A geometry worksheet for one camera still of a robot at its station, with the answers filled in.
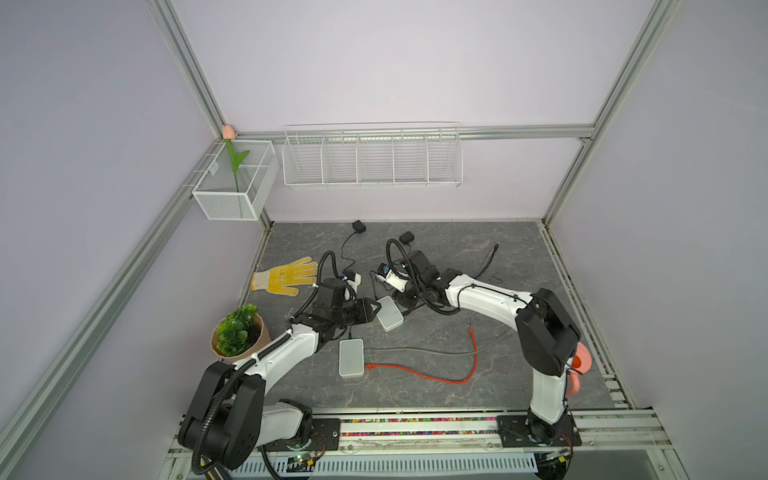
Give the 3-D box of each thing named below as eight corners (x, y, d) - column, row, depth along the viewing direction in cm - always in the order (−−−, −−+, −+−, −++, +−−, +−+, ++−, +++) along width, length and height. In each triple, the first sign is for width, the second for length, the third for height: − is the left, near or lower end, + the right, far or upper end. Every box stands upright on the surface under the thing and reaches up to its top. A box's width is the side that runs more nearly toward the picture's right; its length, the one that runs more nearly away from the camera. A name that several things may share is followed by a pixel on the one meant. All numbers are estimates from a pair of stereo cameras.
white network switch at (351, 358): (336, 377, 85) (334, 374, 83) (340, 341, 92) (339, 338, 89) (364, 377, 85) (363, 374, 83) (366, 341, 92) (365, 338, 89)
